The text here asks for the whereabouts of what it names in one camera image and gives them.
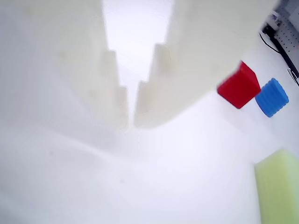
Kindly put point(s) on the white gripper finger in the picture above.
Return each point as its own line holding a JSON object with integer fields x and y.
{"x": 187, "y": 58}
{"x": 58, "y": 70}

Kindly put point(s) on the red cube block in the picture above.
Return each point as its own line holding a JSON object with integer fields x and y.
{"x": 238, "y": 85}

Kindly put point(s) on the blue ribbed cylinder block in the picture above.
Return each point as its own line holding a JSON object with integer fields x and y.
{"x": 272, "y": 98}

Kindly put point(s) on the light green rectangular block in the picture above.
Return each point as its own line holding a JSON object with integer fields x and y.
{"x": 278, "y": 186}

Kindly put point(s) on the white perforated pegboard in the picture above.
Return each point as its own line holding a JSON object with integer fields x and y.
{"x": 289, "y": 32}

